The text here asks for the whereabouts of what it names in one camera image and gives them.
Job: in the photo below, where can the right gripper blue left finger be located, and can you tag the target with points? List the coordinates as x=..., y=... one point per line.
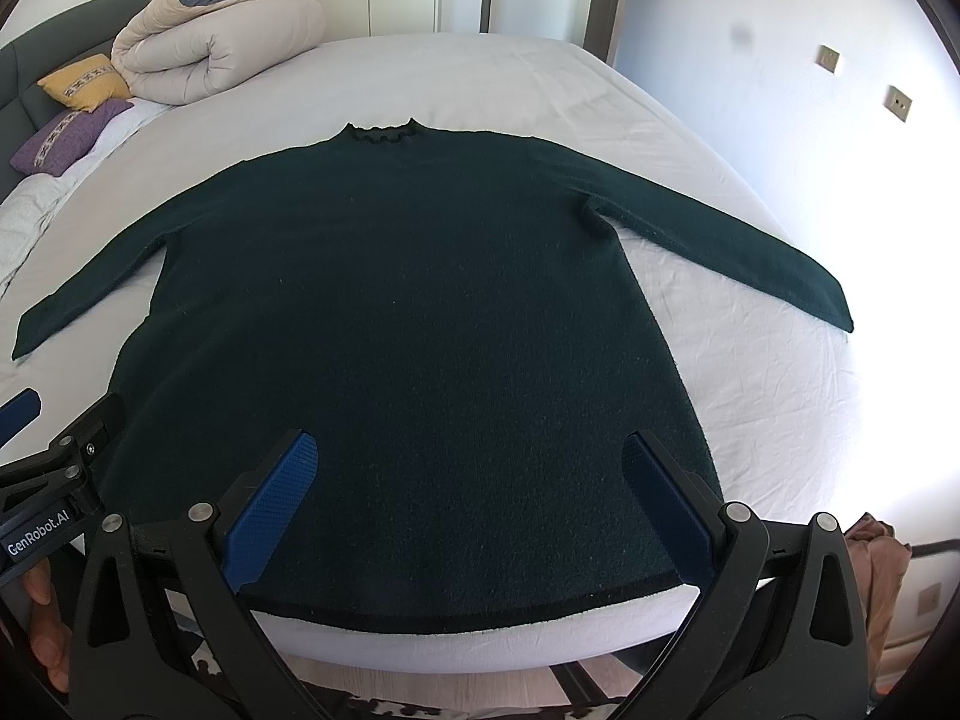
x=260, y=506

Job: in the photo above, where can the upper wall socket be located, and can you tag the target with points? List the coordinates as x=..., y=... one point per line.
x=827, y=58

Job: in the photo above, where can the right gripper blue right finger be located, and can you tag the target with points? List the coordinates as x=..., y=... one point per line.
x=681, y=510

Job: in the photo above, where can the purple patterned pillow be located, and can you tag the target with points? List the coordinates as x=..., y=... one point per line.
x=65, y=140

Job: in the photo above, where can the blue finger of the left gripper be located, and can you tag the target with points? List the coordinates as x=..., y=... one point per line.
x=18, y=413

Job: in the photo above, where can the yellow patterned pillow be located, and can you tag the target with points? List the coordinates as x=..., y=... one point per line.
x=85, y=85

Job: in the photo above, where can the low wall socket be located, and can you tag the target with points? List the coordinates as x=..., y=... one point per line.
x=929, y=599

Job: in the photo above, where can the brown cloth on floor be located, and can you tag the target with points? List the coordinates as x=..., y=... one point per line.
x=880, y=562

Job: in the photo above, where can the lower wall socket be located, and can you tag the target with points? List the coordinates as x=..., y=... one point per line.
x=898, y=103

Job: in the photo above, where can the dark grey headboard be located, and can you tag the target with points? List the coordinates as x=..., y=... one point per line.
x=73, y=35

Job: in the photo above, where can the rolled beige duvet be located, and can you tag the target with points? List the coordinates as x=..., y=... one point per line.
x=177, y=52

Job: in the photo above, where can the white bed mattress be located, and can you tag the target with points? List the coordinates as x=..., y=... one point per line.
x=769, y=388

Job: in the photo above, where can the white bed pillow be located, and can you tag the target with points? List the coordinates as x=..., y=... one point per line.
x=26, y=217

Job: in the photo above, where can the dark green knit sweater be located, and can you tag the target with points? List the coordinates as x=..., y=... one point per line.
x=452, y=317

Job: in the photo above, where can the left hand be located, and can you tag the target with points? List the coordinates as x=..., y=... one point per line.
x=49, y=636

